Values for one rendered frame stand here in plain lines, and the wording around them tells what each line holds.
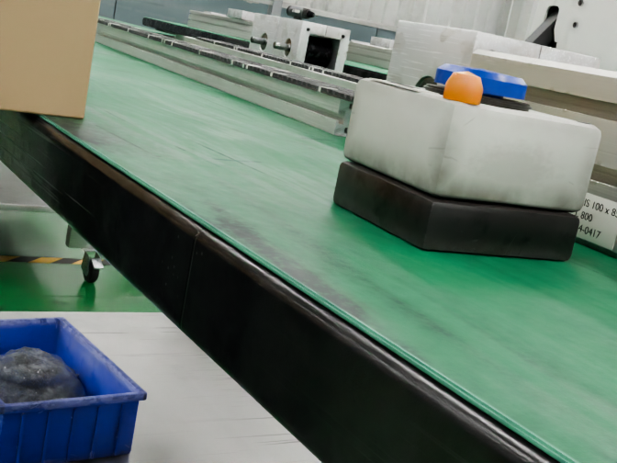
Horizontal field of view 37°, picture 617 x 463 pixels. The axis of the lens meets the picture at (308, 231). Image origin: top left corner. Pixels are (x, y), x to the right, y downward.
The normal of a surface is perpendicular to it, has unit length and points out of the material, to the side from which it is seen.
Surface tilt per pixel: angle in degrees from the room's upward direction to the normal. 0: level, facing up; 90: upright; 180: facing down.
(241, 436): 0
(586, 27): 92
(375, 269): 0
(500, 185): 90
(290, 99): 90
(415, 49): 90
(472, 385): 0
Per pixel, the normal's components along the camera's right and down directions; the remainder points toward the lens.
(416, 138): -0.88, -0.07
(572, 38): 0.32, 0.30
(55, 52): 0.52, 0.28
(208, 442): 0.19, -0.96
